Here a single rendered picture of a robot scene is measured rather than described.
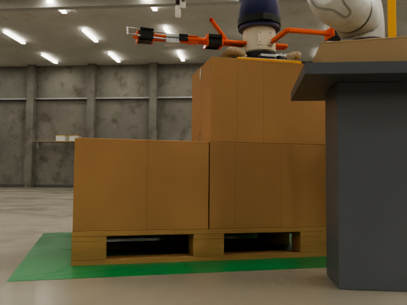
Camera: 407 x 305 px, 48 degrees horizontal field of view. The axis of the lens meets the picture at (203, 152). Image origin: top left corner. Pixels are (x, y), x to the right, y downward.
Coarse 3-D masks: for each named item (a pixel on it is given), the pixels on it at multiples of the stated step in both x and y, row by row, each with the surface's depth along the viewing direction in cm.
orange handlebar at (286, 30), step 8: (280, 32) 220; (288, 32) 216; (296, 32) 216; (304, 32) 216; (312, 32) 217; (320, 32) 218; (328, 32) 219; (160, 40) 228; (192, 40) 228; (200, 40) 229; (224, 40) 232; (232, 40) 233; (272, 40) 231; (280, 48) 244
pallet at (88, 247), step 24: (72, 240) 192; (96, 240) 195; (168, 240) 258; (192, 240) 207; (216, 240) 208; (240, 240) 261; (264, 240) 262; (288, 240) 263; (312, 240) 220; (72, 264) 192; (96, 264) 194
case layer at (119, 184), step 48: (96, 144) 197; (144, 144) 202; (192, 144) 208; (240, 144) 214; (288, 144) 220; (96, 192) 196; (144, 192) 201; (192, 192) 207; (240, 192) 212; (288, 192) 219
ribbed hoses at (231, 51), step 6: (228, 48) 227; (234, 48) 224; (222, 54) 237; (228, 54) 230; (234, 54) 226; (240, 54) 225; (246, 54) 226; (288, 54) 232; (294, 54) 231; (300, 54) 233
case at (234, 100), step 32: (224, 64) 214; (256, 64) 218; (288, 64) 222; (192, 96) 250; (224, 96) 213; (256, 96) 217; (288, 96) 221; (192, 128) 248; (224, 128) 212; (256, 128) 216; (288, 128) 220; (320, 128) 225
